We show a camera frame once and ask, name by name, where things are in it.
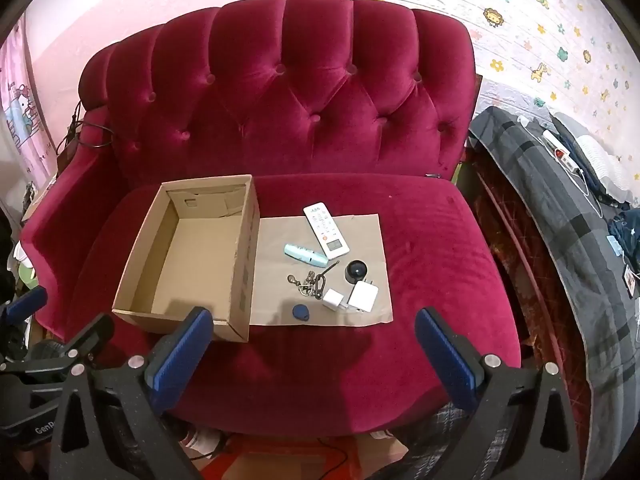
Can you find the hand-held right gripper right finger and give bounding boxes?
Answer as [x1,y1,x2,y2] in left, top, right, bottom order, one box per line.
[415,307,583,480]

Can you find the black cable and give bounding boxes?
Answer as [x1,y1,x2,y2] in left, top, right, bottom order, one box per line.
[67,100,118,152]

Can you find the small white charger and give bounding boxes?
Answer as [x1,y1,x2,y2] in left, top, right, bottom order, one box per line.
[322,287,348,312]

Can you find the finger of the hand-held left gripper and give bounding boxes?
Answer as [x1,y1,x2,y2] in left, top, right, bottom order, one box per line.
[0,287,48,361]
[20,312,116,386]

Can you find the white ribbed pillow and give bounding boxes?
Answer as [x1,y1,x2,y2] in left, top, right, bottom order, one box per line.
[575,135,640,201]

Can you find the white cable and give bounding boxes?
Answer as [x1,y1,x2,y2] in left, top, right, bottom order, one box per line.
[515,115,606,221]

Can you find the cardboard box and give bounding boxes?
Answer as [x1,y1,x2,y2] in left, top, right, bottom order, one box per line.
[111,174,261,343]

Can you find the grey plaid blanket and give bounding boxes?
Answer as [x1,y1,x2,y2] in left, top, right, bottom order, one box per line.
[467,106,640,480]

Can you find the white remote control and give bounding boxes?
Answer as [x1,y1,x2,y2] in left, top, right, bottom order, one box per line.
[303,202,351,261]

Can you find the person's plaid trousers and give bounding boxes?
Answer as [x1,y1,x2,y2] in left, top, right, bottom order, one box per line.
[410,402,501,480]

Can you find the dark blue garment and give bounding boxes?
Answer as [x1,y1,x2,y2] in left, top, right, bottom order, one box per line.
[550,112,633,206]

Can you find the black round plug adapter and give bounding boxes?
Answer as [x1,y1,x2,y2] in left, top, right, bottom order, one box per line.
[344,259,377,286]

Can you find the white power strip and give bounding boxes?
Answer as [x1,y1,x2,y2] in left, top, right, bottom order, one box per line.
[542,129,585,177]

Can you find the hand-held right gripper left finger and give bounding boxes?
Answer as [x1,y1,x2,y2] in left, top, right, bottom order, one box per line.
[47,306,215,480]

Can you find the light teal pen-shaped device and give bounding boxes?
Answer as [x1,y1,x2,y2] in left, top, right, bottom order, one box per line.
[283,243,329,264]

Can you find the blue star-print cloth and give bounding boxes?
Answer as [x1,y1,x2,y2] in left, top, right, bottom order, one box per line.
[607,207,640,266]

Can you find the pink cartoon curtain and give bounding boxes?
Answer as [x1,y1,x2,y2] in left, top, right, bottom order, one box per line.
[0,15,56,196]

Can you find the green plastic object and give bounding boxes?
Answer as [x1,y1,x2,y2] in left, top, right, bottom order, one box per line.
[12,252,38,283]

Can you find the flat brown cardboard sheet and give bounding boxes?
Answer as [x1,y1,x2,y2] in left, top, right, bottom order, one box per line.
[248,214,394,327]

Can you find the dark red patterned cloth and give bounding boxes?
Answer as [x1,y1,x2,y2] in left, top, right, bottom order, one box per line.
[465,145,591,411]

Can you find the metal key bunch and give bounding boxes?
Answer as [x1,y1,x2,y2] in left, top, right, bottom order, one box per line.
[286,261,342,301]

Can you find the large white charger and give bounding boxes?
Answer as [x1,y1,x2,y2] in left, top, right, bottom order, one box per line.
[346,280,379,315]

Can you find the red velvet tufted sofa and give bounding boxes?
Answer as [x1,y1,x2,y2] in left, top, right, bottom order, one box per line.
[20,0,523,436]

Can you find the brown cardboard tag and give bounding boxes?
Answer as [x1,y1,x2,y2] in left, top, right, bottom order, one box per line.
[56,130,81,176]

